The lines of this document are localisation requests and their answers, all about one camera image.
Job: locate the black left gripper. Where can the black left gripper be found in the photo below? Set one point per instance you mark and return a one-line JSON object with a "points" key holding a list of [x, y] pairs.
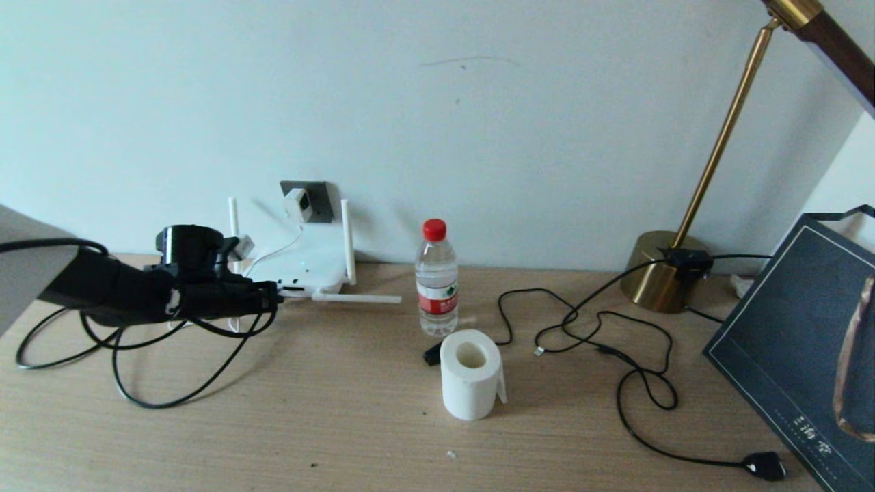
{"points": [[219, 301]]}

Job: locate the white power adapter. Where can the white power adapter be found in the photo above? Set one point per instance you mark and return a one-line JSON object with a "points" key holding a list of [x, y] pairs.
{"points": [[299, 204]]}

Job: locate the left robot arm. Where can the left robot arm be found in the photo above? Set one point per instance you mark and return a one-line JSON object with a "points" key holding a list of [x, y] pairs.
{"points": [[68, 287]]}

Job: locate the white wifi router with antennas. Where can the white wifi router with antennas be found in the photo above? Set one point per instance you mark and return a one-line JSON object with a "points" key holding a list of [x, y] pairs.
{"points": [[314, 266]]}

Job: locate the clear water bottle red cap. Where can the clear water bottle red cap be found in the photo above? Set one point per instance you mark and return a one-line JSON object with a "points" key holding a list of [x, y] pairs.
{"points": [[437, 287]]}

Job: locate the white toilet paper roll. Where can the white toilet paper roll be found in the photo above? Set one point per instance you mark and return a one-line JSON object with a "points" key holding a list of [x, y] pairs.
{"points": [[468, 389]]}

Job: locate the brass desk lamp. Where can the brass desk lamp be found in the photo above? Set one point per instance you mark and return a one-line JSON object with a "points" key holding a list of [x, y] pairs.
{"points": [[649, 280]]}

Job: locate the small white object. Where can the small white object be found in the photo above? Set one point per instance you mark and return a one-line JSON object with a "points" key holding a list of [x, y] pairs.
{"points": [[738, 287]]}

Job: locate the dark teal paper gift bag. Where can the dark teal paper gift bag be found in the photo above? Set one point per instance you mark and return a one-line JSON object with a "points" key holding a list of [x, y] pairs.
{"points": [[772, 342]]}

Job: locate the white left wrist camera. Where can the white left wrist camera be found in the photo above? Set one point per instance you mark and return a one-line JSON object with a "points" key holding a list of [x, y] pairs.
{"points": [[240, 247]]}

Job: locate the grey wall socket plate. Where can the grey wall socket plate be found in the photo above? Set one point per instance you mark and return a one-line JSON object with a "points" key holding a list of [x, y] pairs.
{"points": [[325, 203]]}

